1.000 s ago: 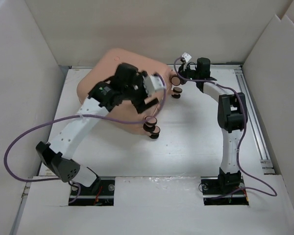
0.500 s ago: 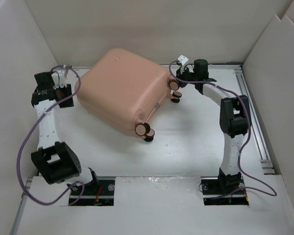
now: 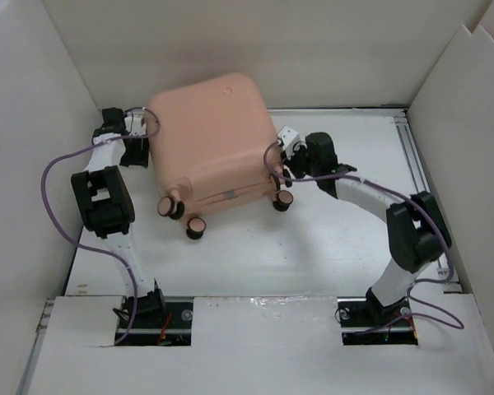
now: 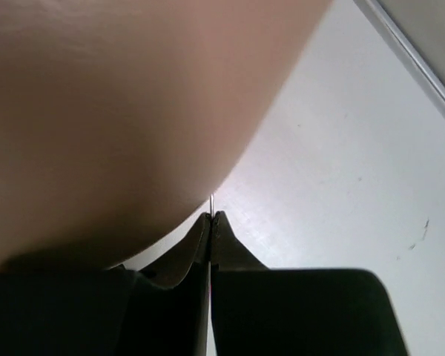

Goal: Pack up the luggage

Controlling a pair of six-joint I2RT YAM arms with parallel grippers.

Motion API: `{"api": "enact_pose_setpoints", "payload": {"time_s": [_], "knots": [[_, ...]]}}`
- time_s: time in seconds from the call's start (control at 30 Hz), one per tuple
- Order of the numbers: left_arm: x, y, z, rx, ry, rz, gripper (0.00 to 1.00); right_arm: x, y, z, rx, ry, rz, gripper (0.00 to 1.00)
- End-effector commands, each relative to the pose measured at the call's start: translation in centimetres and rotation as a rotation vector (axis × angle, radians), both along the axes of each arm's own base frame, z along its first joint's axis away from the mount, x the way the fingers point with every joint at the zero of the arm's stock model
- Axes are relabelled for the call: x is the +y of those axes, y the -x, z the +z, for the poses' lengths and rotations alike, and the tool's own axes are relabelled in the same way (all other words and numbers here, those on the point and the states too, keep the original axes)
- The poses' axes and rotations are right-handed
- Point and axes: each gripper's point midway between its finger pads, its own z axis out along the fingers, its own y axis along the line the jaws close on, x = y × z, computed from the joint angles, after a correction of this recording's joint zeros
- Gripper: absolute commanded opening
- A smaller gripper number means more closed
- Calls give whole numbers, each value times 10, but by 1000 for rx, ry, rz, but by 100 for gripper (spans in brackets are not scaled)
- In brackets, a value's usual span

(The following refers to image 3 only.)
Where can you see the pink hard-shell suitcase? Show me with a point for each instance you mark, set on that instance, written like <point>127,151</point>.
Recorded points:
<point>214,150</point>

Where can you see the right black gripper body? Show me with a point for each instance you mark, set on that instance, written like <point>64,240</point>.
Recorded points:
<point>299,164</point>

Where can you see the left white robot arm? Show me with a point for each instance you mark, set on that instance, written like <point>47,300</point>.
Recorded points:
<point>107,210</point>

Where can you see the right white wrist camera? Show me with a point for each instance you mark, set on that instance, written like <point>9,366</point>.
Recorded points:
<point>135,124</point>

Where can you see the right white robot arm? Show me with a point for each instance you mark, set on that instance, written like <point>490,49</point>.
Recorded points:
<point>417,234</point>

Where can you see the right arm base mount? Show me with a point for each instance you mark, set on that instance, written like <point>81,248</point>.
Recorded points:
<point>360,327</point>

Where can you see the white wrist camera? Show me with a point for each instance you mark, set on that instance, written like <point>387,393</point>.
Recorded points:
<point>135,124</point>
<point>287,139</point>

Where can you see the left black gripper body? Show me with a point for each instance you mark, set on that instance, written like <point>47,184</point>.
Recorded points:
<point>138,153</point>

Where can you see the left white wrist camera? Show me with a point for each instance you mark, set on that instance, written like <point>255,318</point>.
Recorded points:
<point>287,139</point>

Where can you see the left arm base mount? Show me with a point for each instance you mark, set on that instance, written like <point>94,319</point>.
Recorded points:
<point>174,329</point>

